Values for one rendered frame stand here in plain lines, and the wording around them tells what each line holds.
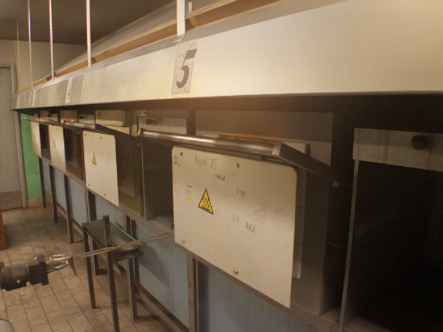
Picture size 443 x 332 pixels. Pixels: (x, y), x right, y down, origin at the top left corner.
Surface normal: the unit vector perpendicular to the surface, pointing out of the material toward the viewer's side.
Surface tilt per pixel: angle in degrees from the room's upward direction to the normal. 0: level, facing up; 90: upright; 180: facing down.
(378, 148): 90
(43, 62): 90
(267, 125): 90
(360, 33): 80
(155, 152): 90
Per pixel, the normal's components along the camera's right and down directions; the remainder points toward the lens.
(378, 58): -0.77, -0.07
